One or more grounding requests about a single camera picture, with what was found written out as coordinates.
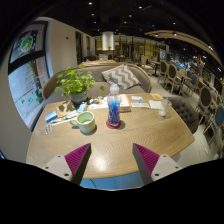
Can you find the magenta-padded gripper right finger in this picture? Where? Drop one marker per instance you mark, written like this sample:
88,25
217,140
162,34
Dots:
146,160

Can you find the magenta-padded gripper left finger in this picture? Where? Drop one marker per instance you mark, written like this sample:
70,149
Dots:
77,160

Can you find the clear blue-label drink bottle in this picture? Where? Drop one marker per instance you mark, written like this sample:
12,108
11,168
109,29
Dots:
114,111

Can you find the pale green mug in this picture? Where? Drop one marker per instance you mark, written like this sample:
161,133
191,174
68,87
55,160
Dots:
86,122

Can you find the small sticker card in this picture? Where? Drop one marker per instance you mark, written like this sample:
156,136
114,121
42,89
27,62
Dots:
48,128

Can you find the white pens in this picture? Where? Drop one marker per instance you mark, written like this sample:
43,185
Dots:
63,118

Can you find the flat round red coaster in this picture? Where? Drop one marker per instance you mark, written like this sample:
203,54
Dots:
108,126

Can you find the small blue white box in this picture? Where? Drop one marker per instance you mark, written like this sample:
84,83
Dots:
51,116

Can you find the clear glass with straw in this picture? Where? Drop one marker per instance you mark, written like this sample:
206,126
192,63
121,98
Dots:
163,109

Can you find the white printed leaflet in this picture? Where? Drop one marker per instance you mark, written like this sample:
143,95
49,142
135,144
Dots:
140,105

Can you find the white paper napkin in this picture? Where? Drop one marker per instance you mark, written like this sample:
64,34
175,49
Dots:
154,104

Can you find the white printed paper sheets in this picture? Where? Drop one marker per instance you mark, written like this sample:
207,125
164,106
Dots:
98,103

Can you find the flat white cardboard box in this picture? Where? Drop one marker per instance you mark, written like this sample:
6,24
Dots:
125,103

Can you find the blue white leaflet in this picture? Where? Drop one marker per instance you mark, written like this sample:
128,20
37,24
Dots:
137,99

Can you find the grey tufted chair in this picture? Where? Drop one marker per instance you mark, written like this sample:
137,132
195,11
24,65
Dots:
185,111

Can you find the yellow card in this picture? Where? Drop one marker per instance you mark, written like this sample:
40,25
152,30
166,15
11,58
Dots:
156,96

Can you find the grey curved sofa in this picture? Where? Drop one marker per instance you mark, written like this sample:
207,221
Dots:
96,90

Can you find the green potted plant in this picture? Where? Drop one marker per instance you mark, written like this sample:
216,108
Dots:
75,81

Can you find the group of dining chairs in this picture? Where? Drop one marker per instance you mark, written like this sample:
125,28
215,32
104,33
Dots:
205,100

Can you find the grey white chevron cushion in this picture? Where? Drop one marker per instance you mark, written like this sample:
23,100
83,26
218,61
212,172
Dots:
120,76

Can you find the decorated window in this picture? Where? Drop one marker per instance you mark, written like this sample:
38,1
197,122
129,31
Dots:
28,76

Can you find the white round column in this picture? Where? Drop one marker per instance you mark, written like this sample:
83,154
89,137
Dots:
108,41

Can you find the group of ceiling lights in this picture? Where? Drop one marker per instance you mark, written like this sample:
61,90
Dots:
90,3

